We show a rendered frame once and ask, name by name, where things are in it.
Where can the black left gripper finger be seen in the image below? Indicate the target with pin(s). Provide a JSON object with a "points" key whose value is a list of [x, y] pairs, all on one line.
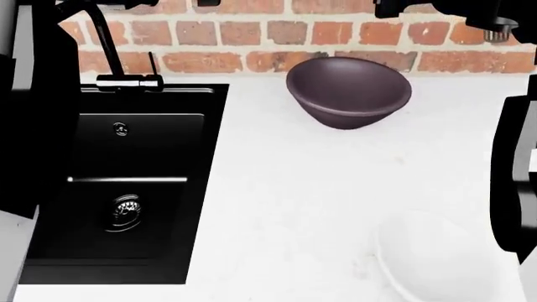
{"points": [[208, 2]]}

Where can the black double-basin sink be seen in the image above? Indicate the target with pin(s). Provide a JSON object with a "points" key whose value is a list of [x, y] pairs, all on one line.
{"points": [[176, 201]]}

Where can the chrome sink drain strainer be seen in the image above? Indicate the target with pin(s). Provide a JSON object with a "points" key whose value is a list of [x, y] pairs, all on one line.
{"points": [[123, 212]]}

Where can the black gooseneck faucet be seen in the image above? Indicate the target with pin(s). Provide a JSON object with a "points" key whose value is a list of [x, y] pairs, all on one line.
{"points": [[110, 47]]}

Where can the dark brown bowl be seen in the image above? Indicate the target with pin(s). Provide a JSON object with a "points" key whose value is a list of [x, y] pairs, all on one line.
{"points": [[348, 91]]}

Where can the white bowl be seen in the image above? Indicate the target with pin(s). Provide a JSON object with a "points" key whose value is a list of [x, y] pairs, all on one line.
{"points": [[444, 270]]}

